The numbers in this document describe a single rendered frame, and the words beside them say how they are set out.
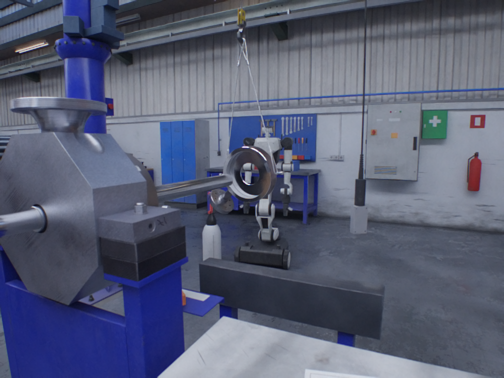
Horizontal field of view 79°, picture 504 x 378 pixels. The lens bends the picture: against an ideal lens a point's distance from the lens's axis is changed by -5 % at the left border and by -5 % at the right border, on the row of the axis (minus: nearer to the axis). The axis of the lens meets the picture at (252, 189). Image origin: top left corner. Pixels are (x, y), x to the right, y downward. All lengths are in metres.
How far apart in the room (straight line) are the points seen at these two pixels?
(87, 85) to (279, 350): 2.70
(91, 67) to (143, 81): 5.22
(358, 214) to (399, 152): 4.03
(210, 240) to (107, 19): 2.27
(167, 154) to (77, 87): 4.12
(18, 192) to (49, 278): 0.27
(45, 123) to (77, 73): 2.05
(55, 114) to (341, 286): 0.95
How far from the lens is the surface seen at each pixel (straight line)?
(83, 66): 3.10
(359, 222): 1.48
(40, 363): 1.39
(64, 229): 0.99
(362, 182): 1.45
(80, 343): 1.14
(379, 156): 5.47
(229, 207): 2.29
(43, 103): 0.99
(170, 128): 6.91
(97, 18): 3.12
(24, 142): 1.09
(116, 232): 0.84
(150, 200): 1.10
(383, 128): 5.47
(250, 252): 3.46
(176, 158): 6.82
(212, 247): 3.56
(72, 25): 3.05
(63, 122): 1.05
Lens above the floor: 1.29
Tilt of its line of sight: 8 degrees down
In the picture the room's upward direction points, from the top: straight up
